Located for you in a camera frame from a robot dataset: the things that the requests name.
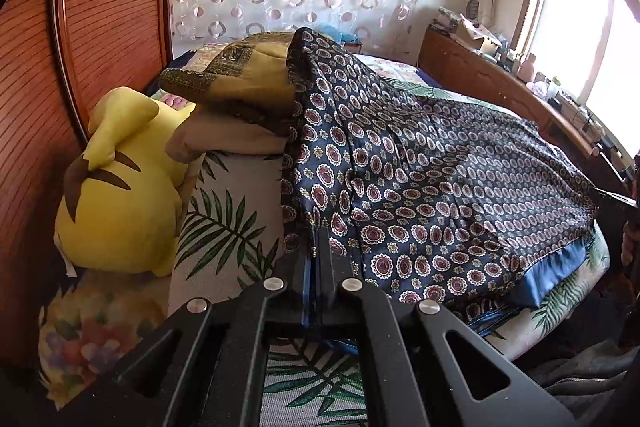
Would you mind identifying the mustard patterned folded cloth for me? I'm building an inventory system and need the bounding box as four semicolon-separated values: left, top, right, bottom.
160;31;295;136

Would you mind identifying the open cardboard box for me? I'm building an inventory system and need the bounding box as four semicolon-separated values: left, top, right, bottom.
451;14;501;56

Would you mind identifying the navy patterned silk shirt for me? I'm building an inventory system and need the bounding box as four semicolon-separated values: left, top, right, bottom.
281;28;598;329

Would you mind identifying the wooden slatted wardrobe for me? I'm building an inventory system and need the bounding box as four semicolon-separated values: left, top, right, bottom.
1;0;172;366

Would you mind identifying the window with wooden frame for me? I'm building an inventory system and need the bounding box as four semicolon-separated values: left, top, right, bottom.
516;0;639;154

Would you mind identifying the long wooden sideboard cabinet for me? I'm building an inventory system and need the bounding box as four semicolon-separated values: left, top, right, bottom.
418;28;631;196

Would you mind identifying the person's right hand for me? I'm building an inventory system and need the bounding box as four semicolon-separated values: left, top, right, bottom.
620;221;640;267

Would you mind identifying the small box with blue cloth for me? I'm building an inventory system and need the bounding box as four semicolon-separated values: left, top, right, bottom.
316;24;362;53

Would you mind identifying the yellow Pikachu plush toy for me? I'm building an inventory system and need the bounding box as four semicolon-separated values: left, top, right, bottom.
53;87;194;277

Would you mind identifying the pink vase bottle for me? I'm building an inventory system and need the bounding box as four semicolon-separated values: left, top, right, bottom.
516;53;537;82

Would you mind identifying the palm leaf bed sheet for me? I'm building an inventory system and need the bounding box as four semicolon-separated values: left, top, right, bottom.
170;79;610;426

